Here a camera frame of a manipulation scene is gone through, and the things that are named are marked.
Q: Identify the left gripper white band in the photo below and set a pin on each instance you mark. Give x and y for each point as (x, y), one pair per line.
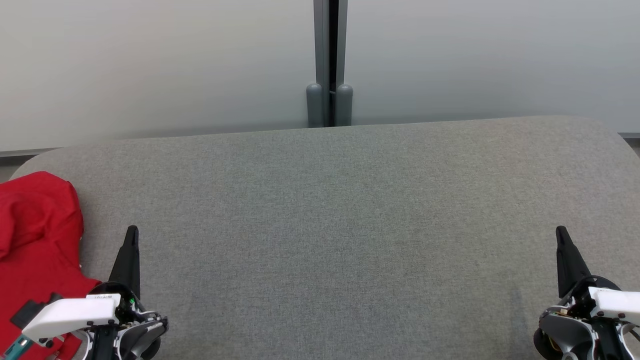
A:
(70, 315)

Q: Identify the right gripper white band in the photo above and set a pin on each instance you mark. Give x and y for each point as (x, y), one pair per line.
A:
(615, 300)

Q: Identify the red basketball shorts number 23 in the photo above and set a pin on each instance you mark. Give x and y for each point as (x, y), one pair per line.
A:
(35, 235)

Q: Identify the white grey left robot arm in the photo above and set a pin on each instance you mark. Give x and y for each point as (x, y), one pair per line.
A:
(140, 335)

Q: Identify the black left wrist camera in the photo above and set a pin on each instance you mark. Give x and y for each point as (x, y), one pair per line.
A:
(30, 310)

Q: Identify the grey partition base rail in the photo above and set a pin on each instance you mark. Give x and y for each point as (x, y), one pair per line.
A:
(630, 135)
(25, 152)

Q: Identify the grey partition frame post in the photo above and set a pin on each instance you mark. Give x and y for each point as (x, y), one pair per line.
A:
(321, 40)

